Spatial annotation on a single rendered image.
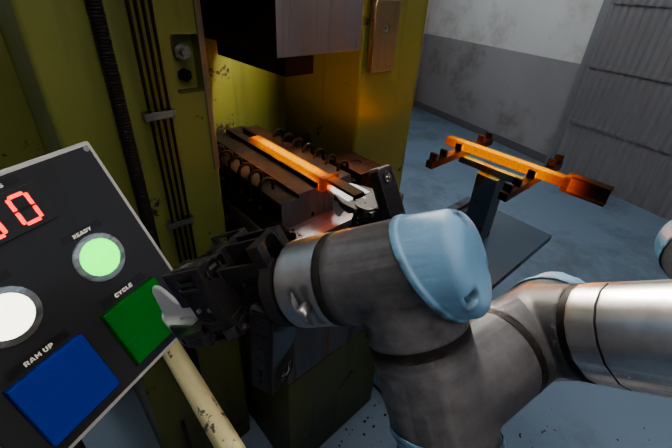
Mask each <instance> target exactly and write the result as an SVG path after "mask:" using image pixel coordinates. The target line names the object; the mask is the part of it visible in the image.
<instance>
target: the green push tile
mask: <svg viewBox="0 0 672 448"><path fill-rule="evenodd" d="M155 285H159V283H158V282H157V280H156V279H155V278H154V277H151V278H148V279H147V280H146V281H144V282H143V283H142V284H141V285H139V286H138V287H137V288H135V289H134V290H133V291H132V292H130V293H129V294H128V295H126V296H125V297H124V298H123V299H121V300H120V301H119V302H117V303H116V304H115V305H114V306H112V307H111V308H110V309H109V310H107V311H106V312H105V313H103V314H102V315H101V316H100V319H101V320H102V321H103V323H104V324H105V325H106V327H107V328H108V329H109V330H110V332H111V333H112V334H113V336H114V337H115V338H116V340H117V341H118V342H119V343H120V345H121V346H122V347H123V349H124V350H125V351H126V353H127V354H128V355H129V357H130V358H131V359H132V360H133V362H134V363H135V364H140V363H141V362H142V361H143V360H144V359H145V358H146V357H147V356H148V355H149V354H150V353H151V352H152V351H153V350H155V349H156V348H157V347H158V346H159V345H160V344H161V343H162V342H163V341H164V340H165V339H166V338H167V337H168V336H169V335H170V334H171V333H172V332H171V331H170V330H169V329H168V328H167V326H166V325H165V324H164V322H163V321H162V319H161V314H162V310H161V309H160V307H159V305H158V303H157V301H156V299H155V297H154V295H153V293H152V288H153V286H155ZM159 286H160V285H159Z"/></svg>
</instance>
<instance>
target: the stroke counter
mask: <svg viewBox="0 0 672 448"><path fill-rule="evenodd" d="M20 195H24V196H25V198H26V199H27V200H28V202H29V203H30V204H29V205H27V206H25V207H22V208H20V209H18V210H17V209H16V208H15V206H14V205H13V204H12V202H11V201H10V200H11V199H13V198H16V197H18V196H20ZM7 198H8V200H6V201H5V202H6V203H7V205H8V206H9V207H10V208H11V210H12V211H13V212H15V211H18V213H16V214H15V215H16V216H17V218H18V219H19V220H20V221H21V223H22V224H23V225H25V224H28V225H31V224H33V223H36V222H38V221H40V220H42V218H41V216H44V215H43V213H42V212H41V211H40V209H39V208H38V206H37V205H34V206H32V205H31V204H34V203H35V202H34V201H33V200H32V198H31V197H30V196H29V194H28V193H27V192H25V193H22V191H20V192H18V193H15V194H13V195H10V196H8V197H7ZM32 207H33V208H34V209H35V211H36V212H37V213H38V215H39V216H40V217H37V218H35V219H33V220H31V221H29V222H26V221H25V219H24V218H23V217H22V215H21V214H20V212H23V211H25V210H27V209H29V208H32ZM0 230H1V231H2V232H3V234H1V235H0V239H2V238H4V237H6V235H5V234H6V233H8V231H7V230H6V228H5V227H4V226H3V225H2V223H1V222H0Z"/></svg>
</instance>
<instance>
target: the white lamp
mask: <svg viewBox="0 0 672 448"><path fill-rule="evenodd" d="M35 314H36V310H35V306H34V304H33V302H32V301H31V300H30V299H29V298H28V297H26V296H24V295H22V294H19V293H4V294H1V295H0V341H6V340H11V339H13V338H16V337H18V336H20V335H22V334H23V333H24V332H25V331H27V330H28V329H29V327H30V326H31V325H32V323H33V321H34V319H35Z"/></svg>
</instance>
